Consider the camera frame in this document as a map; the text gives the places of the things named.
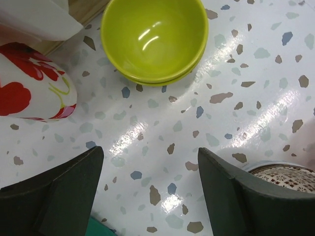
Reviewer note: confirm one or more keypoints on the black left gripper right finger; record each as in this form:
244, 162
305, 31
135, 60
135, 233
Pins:
241, 204

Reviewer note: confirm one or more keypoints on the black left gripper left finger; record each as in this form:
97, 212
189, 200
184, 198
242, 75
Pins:
57, 202

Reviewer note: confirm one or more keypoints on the wooden clothes rack stand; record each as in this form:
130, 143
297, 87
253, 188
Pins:
82, 11

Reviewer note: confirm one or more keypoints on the green sweatshirt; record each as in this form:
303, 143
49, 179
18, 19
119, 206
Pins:
95, 228

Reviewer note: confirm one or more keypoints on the brown patterned ceramic bowl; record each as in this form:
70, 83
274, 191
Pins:
284, 174

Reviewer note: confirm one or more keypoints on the red floral white garment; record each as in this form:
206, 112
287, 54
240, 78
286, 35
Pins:
32, 86

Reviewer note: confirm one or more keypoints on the lower lime green bowl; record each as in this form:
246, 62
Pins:
169, 81

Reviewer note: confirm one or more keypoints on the lime green bowl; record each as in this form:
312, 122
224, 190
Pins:
154, 40
169, 81

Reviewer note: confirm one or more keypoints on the upper lime green bowl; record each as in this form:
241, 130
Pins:
154, 40

